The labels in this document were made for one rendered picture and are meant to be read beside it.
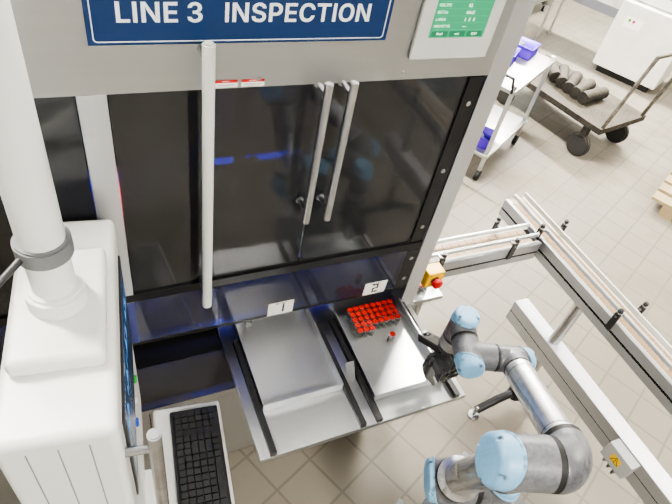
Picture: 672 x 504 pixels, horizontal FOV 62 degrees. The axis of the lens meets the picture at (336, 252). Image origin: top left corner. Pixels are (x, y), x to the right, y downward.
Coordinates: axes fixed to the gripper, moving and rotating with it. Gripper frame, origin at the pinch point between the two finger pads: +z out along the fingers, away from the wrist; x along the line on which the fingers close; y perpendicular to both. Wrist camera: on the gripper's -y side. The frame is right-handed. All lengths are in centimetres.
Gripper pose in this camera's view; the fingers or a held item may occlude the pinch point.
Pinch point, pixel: (428, 375)
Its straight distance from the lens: 186.8
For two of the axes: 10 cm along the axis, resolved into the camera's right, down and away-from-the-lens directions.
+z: -1.7, 7.0, 7.0
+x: 9.1, -1.6, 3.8
